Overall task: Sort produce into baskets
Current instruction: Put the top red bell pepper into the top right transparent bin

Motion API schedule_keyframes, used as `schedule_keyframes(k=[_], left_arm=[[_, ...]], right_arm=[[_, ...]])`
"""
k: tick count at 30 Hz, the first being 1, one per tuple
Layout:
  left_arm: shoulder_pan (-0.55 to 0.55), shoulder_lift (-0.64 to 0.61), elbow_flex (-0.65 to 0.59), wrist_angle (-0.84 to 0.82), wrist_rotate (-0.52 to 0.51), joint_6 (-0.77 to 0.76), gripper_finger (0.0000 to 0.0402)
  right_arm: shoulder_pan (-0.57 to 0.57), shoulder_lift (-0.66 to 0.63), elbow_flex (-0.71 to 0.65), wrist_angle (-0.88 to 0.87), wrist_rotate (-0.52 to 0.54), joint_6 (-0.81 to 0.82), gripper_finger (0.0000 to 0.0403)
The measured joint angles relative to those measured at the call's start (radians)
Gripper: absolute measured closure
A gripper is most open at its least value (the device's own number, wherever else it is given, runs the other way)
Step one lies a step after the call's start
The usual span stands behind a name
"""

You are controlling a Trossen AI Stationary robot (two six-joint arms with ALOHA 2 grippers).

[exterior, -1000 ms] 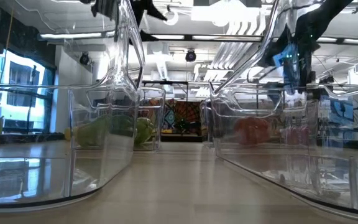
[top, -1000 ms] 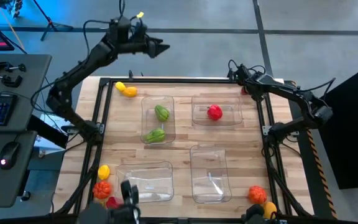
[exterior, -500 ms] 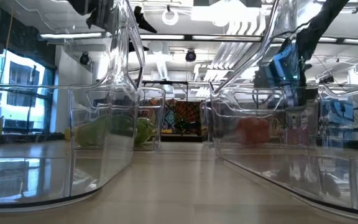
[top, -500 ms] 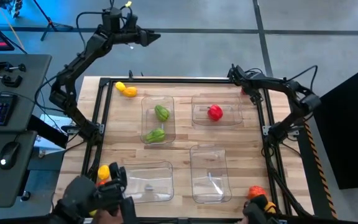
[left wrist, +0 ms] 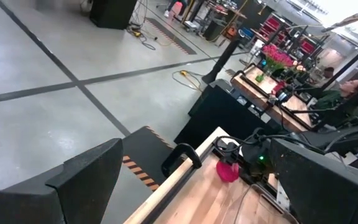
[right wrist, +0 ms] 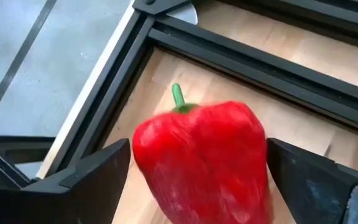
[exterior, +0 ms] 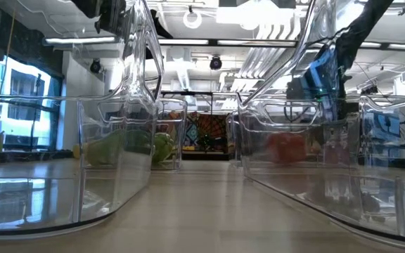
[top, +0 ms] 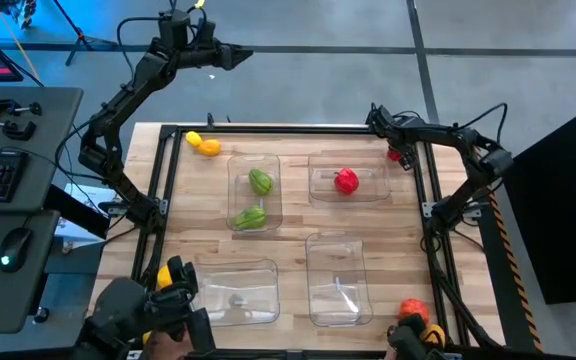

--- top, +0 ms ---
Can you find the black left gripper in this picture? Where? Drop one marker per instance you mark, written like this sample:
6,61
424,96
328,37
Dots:
203,55

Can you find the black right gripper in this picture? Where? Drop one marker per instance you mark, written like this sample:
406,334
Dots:
388,125

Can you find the green toy bell pepper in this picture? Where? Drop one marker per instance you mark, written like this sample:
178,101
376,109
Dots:
260,181
250,217

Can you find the clear plastic bin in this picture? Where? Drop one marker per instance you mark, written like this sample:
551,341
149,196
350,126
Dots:
338,280
373,185
255,165
248,290

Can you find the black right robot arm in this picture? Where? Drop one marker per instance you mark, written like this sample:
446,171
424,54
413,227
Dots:
448,136

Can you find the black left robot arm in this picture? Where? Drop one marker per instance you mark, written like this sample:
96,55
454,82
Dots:
118,105

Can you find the black tripod stand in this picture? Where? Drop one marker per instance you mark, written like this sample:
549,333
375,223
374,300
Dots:
79,37

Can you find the black beam with hazard stripes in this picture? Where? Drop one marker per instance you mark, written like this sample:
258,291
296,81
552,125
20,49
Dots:
505,280

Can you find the black cabinet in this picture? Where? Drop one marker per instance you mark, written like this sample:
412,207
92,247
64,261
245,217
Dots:
568,210

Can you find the dark grey desk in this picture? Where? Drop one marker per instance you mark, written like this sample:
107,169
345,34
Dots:
43,150

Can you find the black c-clamp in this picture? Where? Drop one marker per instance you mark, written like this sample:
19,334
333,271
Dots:
13,131
13,107

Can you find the white paper sheets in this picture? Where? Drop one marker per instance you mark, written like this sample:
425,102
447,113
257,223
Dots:
75,236

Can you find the black computer mouse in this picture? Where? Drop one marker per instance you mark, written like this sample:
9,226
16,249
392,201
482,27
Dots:
15,247

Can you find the person's hand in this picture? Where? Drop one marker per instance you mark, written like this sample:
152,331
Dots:
168,348

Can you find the black round knob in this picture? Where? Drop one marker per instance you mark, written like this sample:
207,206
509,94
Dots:
41,314

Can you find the black frame clamp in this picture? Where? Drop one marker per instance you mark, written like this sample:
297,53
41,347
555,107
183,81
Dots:
210,121

